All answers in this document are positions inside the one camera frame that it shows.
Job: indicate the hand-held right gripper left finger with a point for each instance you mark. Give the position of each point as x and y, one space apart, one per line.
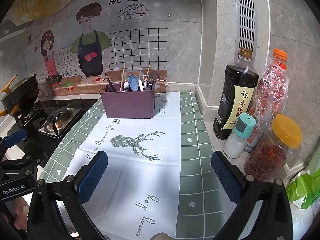
92 177

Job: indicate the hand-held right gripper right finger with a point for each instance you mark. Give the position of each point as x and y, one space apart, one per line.
226 177

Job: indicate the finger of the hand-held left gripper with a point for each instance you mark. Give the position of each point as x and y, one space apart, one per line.
17 162
15 136

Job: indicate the purple utensil container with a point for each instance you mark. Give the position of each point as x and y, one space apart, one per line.
127 105

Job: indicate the wooden spoon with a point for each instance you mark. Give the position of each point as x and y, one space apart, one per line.
102 90

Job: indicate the small white round-ended spoon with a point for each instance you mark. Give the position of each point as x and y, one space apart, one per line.
126 85

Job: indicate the white ceramic spoon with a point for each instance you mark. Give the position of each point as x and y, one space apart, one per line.
140 85

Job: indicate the blue rice spoon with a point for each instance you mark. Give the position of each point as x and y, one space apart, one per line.
133 81

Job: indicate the small black spoon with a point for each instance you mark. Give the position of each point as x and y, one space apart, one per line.
150 85

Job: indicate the large black spoon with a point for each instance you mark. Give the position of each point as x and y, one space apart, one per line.
153 75

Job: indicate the person's left hand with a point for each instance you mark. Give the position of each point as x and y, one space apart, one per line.
22 215

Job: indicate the person's right hand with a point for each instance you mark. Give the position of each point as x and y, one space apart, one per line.
161 236

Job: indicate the teal-capped salt shaker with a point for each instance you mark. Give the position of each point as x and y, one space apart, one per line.
236 143

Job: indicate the black pot with lid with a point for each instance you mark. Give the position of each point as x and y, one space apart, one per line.
22 92

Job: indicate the black gas stove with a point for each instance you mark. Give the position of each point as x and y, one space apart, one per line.
58 120

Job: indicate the yellow-lidded chili jar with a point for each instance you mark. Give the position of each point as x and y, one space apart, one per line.
268 156

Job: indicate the green checked deer tablecloth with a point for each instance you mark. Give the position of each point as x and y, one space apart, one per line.
140 170

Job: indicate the green plastic bag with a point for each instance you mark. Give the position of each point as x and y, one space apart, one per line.
302 188

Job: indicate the dark soy sauce bottle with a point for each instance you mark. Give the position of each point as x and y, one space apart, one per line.
235 100

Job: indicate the orange-capped chili bottle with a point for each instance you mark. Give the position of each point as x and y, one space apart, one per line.
271 92

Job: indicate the range hood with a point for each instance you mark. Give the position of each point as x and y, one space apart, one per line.
10 27

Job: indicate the stained hood cover sheet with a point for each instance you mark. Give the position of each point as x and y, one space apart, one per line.
47 0

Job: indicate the white vent grille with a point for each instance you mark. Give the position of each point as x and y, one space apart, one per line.
246 17

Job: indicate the cartoon couple wall poster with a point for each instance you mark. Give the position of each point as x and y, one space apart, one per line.
140 47

